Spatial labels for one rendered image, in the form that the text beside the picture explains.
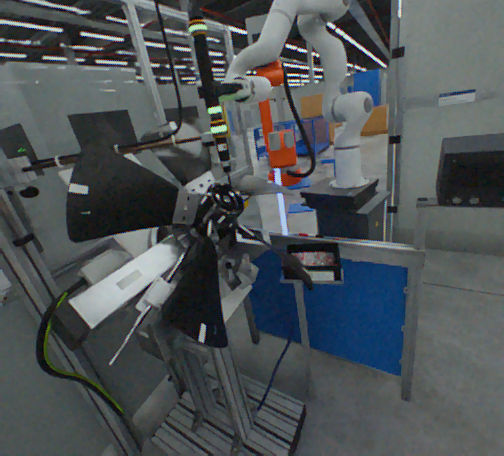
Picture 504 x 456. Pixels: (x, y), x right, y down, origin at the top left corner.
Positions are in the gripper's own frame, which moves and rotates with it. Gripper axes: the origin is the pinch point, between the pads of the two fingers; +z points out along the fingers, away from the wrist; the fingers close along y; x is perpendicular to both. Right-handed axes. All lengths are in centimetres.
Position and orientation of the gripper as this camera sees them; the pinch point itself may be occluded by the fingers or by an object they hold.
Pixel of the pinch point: (210, 90)
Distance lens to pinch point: 77.8
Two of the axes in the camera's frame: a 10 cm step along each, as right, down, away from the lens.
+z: -4.9, 3.9, -7.8
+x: -1.6, -9.2, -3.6
